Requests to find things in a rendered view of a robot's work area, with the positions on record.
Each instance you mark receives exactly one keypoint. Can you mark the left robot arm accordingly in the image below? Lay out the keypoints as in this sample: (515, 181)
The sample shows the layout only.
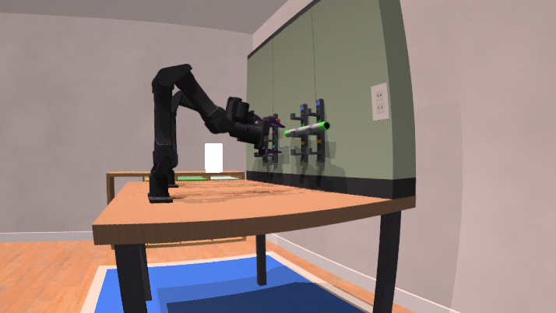
(180, 99)

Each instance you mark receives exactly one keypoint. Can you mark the white bar with green ends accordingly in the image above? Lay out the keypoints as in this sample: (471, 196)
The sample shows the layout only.
(314, 128)

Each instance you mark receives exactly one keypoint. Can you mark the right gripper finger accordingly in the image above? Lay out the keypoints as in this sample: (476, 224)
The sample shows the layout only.
(268, 151)
(276, 123)

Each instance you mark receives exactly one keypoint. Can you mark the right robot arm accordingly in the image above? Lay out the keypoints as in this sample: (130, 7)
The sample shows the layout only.
(215, 120)

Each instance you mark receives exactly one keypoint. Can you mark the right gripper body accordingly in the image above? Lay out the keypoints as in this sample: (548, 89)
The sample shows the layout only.
(257, 133)

